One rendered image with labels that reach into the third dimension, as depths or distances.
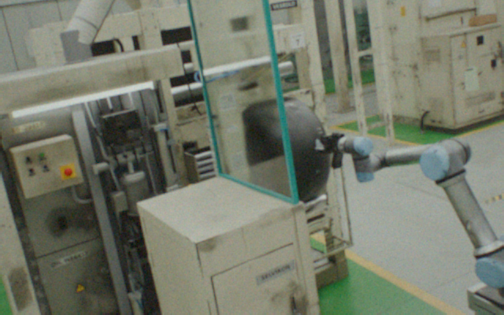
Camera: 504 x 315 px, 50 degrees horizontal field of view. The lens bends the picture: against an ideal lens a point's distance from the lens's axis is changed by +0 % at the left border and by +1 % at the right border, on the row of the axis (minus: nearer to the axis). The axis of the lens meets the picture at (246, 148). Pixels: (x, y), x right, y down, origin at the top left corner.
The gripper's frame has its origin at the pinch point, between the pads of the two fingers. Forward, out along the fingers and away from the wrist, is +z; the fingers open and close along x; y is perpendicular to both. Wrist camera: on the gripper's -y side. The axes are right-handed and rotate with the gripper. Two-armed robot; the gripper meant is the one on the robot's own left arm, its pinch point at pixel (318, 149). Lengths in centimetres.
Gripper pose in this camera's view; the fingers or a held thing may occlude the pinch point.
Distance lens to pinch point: 259.6
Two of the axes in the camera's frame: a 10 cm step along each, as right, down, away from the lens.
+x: -8.5, 2.6, -4.5
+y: -2.2, -9.7, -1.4
